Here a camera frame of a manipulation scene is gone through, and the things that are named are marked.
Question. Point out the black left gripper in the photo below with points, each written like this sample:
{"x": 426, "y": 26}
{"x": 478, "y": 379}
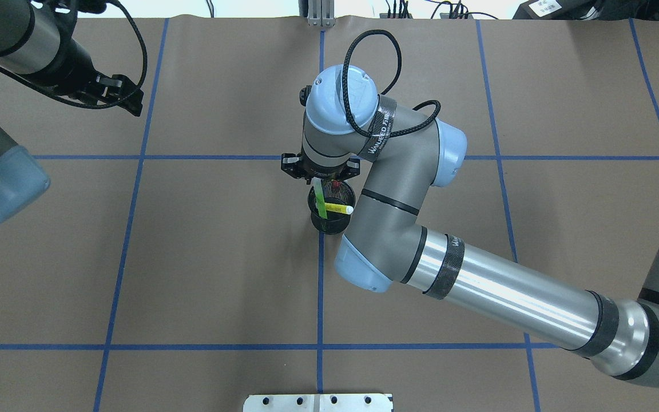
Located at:
{"x": 73, "y": 70}

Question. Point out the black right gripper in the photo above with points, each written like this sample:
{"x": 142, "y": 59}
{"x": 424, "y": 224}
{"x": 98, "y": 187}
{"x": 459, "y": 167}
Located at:
{"x": 291, "y": 166}

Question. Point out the green highlighter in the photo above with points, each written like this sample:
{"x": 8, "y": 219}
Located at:
{"x": 321, "y": 200}

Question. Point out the yellow highlighter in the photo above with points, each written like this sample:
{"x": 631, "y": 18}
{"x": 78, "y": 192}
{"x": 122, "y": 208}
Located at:
{"x": 343, "y": 209}

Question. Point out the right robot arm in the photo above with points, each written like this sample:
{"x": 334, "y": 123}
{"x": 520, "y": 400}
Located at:
{"x": 385, "y": 242}

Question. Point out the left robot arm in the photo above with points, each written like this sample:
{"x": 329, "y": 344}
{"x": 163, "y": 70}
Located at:
{"x": 31, "y": 34}

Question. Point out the black mesh pen cup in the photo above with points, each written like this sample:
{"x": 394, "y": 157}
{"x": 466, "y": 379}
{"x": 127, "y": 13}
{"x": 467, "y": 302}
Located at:
{"x": 336, "y": 223}

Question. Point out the aluminium frame post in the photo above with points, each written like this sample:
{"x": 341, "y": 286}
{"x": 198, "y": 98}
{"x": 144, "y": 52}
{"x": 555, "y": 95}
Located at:
{"x": 320, "y": 14}

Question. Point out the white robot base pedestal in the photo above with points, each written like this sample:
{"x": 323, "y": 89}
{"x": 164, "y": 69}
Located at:
{"x": 320, "y": 402}

